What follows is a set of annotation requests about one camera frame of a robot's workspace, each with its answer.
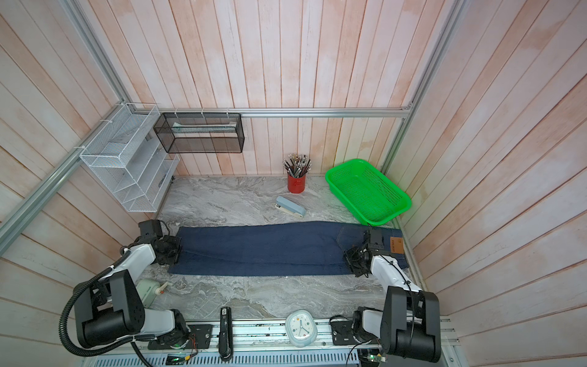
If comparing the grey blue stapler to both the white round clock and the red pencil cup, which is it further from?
the white round clock

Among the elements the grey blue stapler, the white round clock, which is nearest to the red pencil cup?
the grey blue stapler

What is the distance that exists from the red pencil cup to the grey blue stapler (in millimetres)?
98

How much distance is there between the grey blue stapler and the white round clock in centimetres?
41

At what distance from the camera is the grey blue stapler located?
3.40 feet

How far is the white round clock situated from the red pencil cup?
567 millimetres

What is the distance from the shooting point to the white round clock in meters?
0.72

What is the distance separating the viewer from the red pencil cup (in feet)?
3.38
